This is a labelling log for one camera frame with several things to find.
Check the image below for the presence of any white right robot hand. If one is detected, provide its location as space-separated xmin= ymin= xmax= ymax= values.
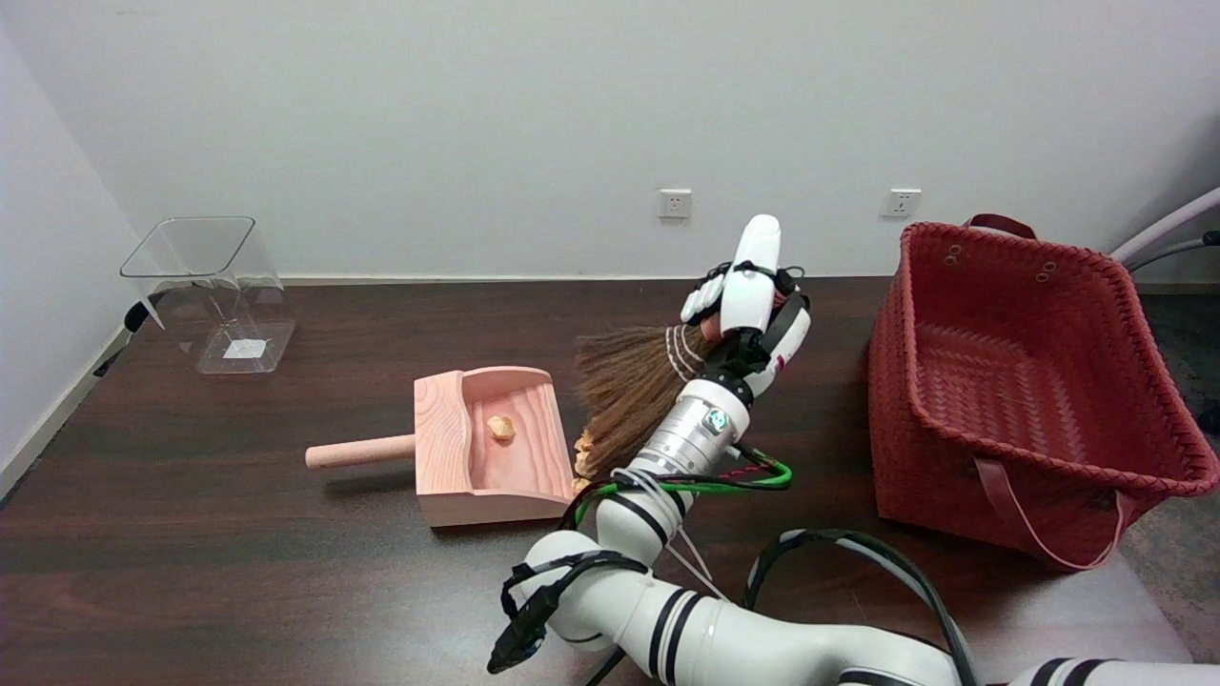
xmin=680 ymin=214 xmax=813 ymax=399

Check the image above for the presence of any brown straw hand broom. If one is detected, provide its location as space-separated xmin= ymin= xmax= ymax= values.
xmin=575 ymin=291 xmax=794 ymax=482

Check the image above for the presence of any wooden dustpan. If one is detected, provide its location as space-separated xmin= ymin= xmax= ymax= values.
xmin=305 ymin=366 xmax=583 ymax=529

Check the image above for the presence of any red woven basket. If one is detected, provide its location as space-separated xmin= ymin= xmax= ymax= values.
xmin=867 ymin=213 xmax=1220 ymax=573

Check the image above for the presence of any grey office chair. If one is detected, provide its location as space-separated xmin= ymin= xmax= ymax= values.
xmin=1106 ymin=186 xmax=1220 ymax=434

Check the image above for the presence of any grey flat board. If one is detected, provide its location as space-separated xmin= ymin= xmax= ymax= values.
xmin=953 ymin=548 xmax=1194 ymax=668

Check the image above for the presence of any clear plastic container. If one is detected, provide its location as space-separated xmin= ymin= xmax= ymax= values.
xmin=119 ymin=216 xmax=296 ymax=375

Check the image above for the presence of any black table edge clamp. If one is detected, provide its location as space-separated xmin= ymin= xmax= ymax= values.
xmin=92 ymin=303 xmax=153 ymax=377

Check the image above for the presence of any green cable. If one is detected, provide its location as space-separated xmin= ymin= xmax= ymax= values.
xmin=572 ymin=457 xmax=794 ymax=525

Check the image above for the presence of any white cable tie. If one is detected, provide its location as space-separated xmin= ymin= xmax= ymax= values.
xmin=634 ymin=467 xmax=727 ymax=603

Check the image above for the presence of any thick black cable loop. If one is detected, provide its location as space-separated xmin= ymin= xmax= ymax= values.
xmin=743 ymin=529 xmax=978 ymax=686

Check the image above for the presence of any black wrapped cable bundle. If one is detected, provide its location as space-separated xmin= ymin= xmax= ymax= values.
xmin=488 ymin=551 xmax=649 ymax=676

